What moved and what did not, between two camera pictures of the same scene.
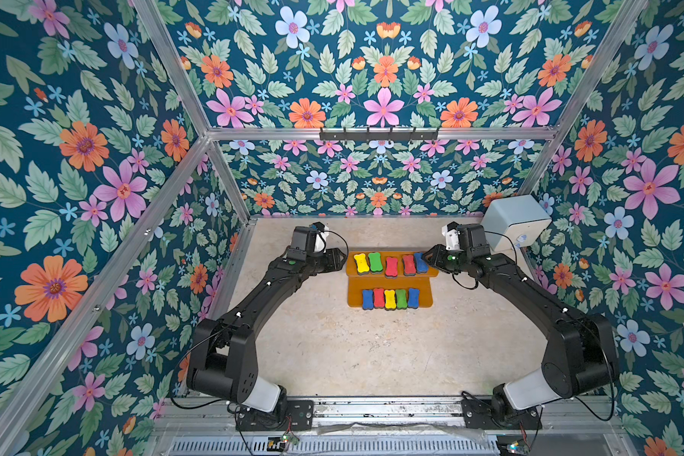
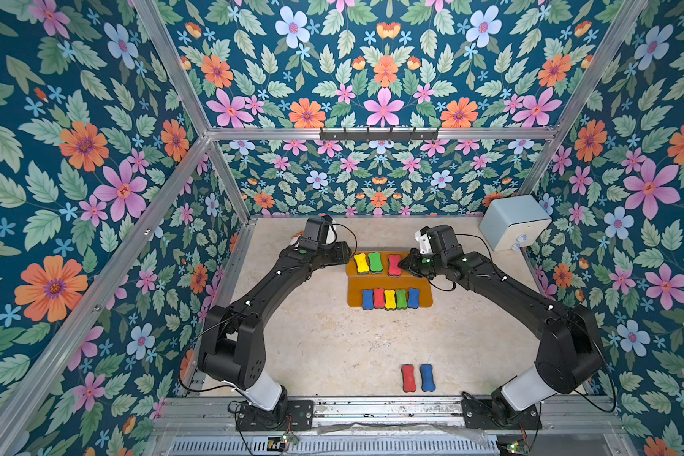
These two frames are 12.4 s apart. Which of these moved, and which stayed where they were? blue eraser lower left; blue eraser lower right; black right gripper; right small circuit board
Moved: black right gripper
Stayed: blue eraser lower right; blue eraser lower left; right small circuit board
